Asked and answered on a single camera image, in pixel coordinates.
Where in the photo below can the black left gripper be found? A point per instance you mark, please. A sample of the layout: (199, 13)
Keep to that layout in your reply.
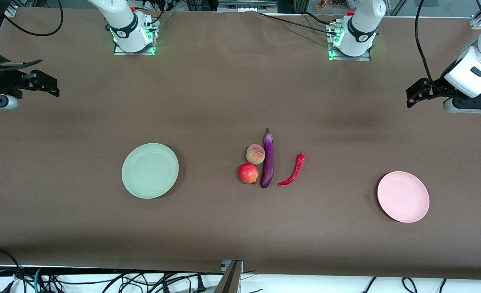
(436, 88)

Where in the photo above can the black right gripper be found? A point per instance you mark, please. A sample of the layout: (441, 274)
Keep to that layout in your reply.
(2, 81)

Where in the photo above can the red chili pepper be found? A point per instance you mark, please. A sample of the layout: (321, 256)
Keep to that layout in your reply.
(297, 167)

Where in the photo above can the purple eggplant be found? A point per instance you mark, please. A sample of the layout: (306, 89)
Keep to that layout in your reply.
(268, 162)

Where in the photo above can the peach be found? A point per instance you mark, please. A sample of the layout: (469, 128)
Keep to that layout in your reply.
(255, 154)

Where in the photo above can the red pomegranate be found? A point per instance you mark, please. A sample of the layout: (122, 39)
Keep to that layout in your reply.
(248, 173)

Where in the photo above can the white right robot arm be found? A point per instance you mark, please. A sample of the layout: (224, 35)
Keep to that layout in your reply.
(124, 24)

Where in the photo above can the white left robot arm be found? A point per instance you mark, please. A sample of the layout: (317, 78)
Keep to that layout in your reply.
(360, 28)

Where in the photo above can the pink round plate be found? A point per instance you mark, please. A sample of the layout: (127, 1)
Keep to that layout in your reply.
(403, 197)

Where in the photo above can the orange colourful decoration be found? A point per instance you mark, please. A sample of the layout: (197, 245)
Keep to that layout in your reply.
(324, 4)

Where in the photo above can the pale green round plate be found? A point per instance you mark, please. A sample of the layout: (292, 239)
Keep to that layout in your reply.
(150, 171)

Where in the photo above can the brown table cover cloth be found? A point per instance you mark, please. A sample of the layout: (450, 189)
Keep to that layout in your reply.
(224, 101)

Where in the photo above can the aluminium profile beam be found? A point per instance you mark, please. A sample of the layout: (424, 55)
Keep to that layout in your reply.
(246, 5)

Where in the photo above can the black power plug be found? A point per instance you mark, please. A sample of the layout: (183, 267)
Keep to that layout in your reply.
(200, 285)

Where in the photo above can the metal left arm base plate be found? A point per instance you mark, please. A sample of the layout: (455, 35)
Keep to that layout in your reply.
(348, 57)

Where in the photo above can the aluminium corner bracket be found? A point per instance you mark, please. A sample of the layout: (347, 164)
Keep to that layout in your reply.
(477, 21)
(11, 11)

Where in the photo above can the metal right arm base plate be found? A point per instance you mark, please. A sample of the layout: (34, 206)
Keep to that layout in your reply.
(134, 52)

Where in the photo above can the aluminium profile post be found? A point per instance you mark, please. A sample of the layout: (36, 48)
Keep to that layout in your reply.
(230, 280)

